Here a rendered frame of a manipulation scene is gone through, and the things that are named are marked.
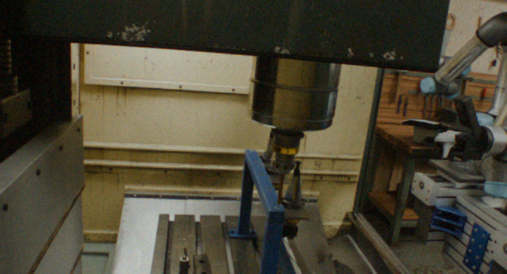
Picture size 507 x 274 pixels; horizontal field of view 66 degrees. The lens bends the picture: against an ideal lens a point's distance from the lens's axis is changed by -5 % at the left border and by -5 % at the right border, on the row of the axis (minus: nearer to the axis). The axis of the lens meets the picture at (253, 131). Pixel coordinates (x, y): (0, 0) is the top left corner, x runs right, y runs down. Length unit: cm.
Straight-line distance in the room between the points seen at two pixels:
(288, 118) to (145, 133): 119
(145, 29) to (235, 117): 123
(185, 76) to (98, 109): 39
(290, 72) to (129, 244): 124
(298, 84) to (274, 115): 6
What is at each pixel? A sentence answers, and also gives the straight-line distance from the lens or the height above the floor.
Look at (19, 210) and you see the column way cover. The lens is 68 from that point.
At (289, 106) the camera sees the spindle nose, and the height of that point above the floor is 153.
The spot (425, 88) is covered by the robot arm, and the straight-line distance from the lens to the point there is 194.
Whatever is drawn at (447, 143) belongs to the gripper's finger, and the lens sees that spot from 101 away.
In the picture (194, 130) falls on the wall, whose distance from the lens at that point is 178.
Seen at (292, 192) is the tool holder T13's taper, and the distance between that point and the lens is 103.
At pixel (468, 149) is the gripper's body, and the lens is 110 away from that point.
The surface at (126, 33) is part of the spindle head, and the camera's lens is 59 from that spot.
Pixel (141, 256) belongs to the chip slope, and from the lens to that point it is 171.
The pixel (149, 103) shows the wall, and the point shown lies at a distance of 176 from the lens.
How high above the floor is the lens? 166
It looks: 15 degrees down
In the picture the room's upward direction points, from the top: 6 degrees clockwise
